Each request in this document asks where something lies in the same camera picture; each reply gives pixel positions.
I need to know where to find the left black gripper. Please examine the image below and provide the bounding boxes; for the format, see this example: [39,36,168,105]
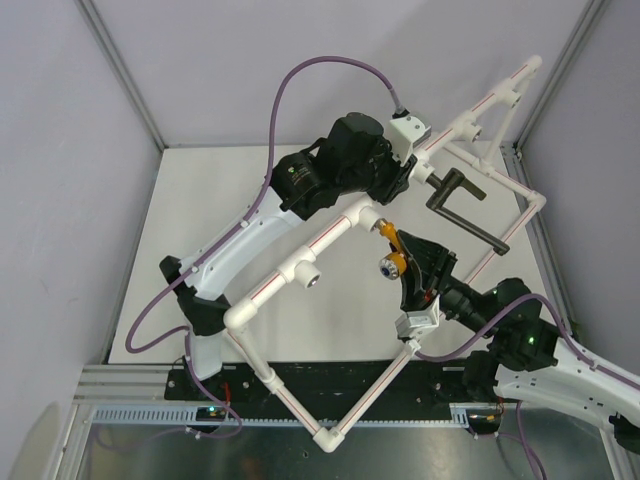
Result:
[340,132,417,206]

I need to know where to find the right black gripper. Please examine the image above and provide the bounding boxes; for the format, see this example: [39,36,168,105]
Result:
[387,229,495,338]

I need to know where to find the gold faucet with chrome knob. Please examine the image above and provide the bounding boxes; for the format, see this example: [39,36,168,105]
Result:
[375,218,408,280]

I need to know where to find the white PVC pipe frame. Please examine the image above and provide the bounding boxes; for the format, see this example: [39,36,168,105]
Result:
[224,55,546,453]

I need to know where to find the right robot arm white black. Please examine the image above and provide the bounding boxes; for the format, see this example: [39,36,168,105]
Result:
[394,230,639,453]

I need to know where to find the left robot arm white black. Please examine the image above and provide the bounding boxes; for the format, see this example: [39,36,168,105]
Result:
[159,112,431,399]

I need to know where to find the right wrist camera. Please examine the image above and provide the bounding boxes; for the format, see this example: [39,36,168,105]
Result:
[395,298,440,353]

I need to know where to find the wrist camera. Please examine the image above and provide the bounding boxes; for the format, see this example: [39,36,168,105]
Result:
[384,112,432,165]
[395,298,440,353]

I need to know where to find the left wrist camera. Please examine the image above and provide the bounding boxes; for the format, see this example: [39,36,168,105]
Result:
[384,112,432,165]

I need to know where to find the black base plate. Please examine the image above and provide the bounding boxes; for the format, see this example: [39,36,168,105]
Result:
[164,359,524,426]

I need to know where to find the aluminium frame rail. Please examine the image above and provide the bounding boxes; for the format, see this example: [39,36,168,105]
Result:
[74,364,616,411]

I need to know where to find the white slotted cable duct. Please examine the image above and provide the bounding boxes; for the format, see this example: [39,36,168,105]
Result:
[92,405,500,428]

